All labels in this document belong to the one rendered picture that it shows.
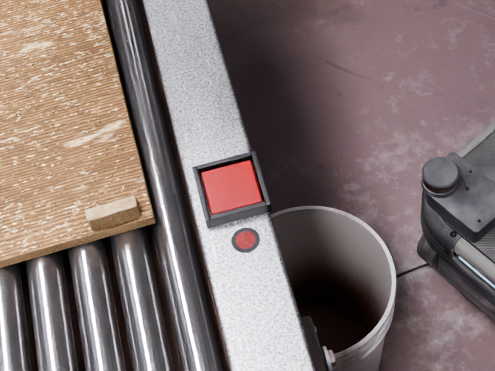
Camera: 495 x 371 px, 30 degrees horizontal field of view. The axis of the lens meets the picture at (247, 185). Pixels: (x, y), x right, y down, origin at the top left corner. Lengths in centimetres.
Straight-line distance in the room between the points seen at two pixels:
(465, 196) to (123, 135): 86
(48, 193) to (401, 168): 122
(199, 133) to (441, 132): 118
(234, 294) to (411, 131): 128
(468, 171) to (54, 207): 97
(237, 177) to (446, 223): 82
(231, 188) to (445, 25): 146
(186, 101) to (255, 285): 27
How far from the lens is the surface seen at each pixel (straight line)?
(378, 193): 212
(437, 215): 182
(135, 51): 121
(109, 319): 102
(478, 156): 190
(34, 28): 126
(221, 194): 105
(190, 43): 121
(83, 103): 115
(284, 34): 242
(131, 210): 102
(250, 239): 103
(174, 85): 117
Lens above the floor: 181
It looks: 57 degrees down
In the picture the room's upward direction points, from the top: 12 degrees counter-clockwise
